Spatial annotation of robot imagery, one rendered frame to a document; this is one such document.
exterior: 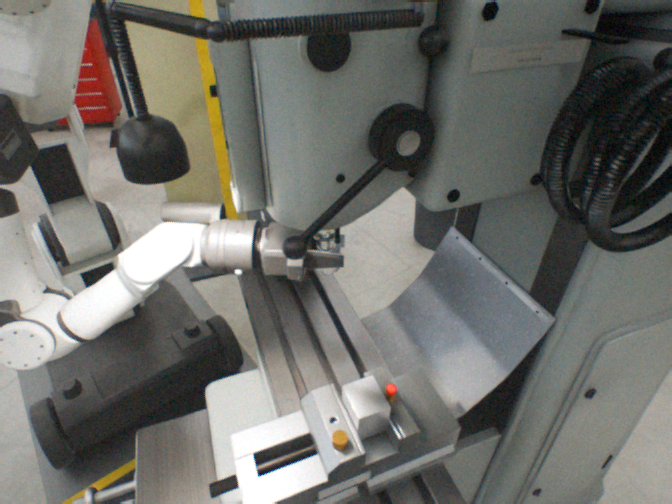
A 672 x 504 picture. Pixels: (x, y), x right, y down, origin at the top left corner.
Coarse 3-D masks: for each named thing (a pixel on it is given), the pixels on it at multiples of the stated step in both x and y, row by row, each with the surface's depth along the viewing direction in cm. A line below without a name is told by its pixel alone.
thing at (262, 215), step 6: (252, 210) 108; (258, 210) 102; (264, 210) 98; (252, 216) 110; (258, 216) 104; (264, 216) 99; (270, 216) 95; (264, 222) 100; (270, 222) 95; (264, 228) 102; (306, 270) 108; (276, 276) 104; (282, 276) 105
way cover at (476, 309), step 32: (448, 256) 96; (480, 256) 89; (416, 288) 102; (448, 288) 94; (480, 288) 87; (512, 288) 81; (384, 320) 102; (416, 320) 98; (448, 320) 92; (480, 320) 86; (512, 320) 80; (544, 320) 74; (384, 352) 96; (416, 352) 94; (448, 352) 89; (480, 352) 84; (512, 352) 79; (448, 384) 86; (480, 384) 81
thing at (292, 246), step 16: (384, 112) 45; (400, 112) 43; (416, 112) 44; (384, 128) 44; (400, 128) 44; (416, 128) 45; (432, 128) 45; (384, 144) 44; (400, 144) 45; (416, 144) 45; (432, 144) 47; (384, 160) 45; (400, 160) 46; (416, 160) 47; (368, 176) 46; (352, 192) 46; (336, 208) 47; (320, 224) 47; (288, 240) 47; (304, 240) 48; (288, 256) 47
